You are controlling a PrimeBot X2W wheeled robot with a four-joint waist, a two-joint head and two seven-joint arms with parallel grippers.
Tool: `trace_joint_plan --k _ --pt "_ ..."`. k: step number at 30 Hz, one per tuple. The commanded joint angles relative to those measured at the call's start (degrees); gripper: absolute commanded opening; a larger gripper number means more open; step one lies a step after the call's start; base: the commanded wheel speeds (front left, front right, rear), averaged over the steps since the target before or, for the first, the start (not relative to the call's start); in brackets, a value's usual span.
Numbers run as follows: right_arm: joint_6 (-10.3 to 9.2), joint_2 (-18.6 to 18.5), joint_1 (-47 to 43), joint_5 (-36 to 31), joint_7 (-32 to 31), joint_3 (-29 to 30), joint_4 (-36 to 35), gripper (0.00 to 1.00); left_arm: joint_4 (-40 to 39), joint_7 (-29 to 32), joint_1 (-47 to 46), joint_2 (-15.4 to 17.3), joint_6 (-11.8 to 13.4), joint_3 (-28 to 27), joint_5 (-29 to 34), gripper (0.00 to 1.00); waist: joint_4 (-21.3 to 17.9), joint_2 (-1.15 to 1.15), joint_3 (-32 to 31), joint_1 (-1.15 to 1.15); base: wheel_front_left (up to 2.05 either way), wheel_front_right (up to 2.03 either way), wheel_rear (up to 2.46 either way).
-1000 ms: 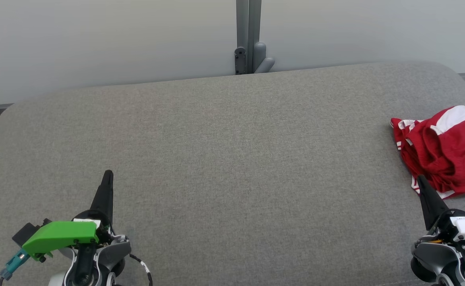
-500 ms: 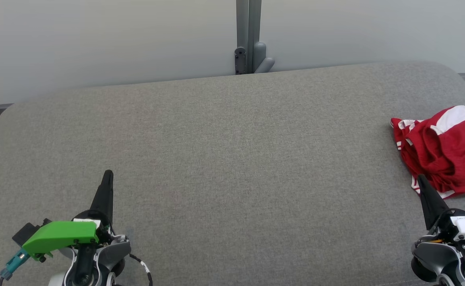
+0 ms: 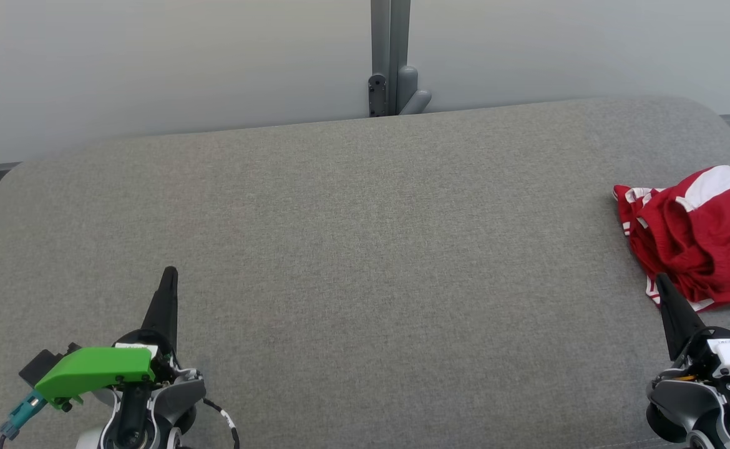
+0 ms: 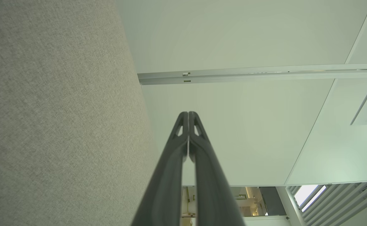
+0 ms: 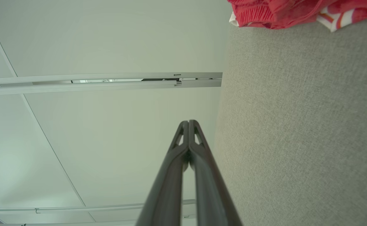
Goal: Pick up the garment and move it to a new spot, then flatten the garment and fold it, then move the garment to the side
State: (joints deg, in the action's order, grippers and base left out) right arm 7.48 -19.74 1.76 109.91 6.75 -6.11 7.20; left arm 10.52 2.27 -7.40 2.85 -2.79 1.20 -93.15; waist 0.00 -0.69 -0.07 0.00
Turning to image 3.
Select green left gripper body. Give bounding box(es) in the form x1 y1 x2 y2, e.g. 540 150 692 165
34 331 175 411

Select red white-trimmed shorts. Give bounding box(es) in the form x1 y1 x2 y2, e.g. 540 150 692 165
636 165 730 306

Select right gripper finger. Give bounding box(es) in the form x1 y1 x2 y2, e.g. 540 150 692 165
655 273 706 361

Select black white-banded thin cable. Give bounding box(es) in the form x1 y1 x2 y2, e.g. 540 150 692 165
203 398 241 449

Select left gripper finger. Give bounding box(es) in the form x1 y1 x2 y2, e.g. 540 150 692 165
142 267 178 350

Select red white jersey shirt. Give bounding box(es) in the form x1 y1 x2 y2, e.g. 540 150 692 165
613 185 715 311

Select teal-plug left arm cable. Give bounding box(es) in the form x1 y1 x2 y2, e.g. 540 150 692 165
0 390 47 449

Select grey metal post bracket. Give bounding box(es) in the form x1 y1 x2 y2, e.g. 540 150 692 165
368 0 432 118

